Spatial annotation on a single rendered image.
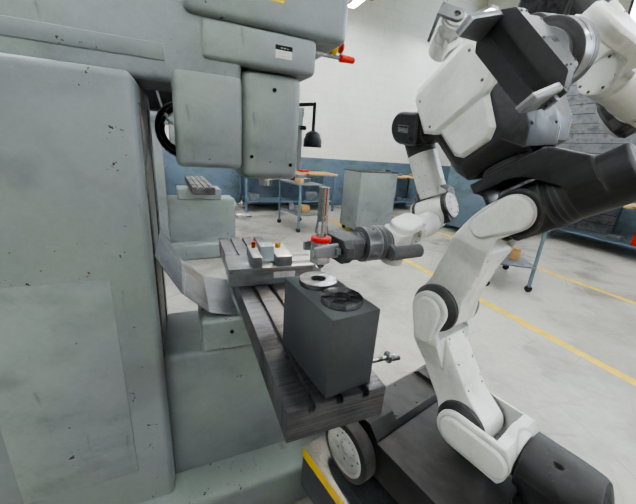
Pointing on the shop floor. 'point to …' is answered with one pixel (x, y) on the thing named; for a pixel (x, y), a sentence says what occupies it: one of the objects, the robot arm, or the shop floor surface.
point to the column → (70, 288)
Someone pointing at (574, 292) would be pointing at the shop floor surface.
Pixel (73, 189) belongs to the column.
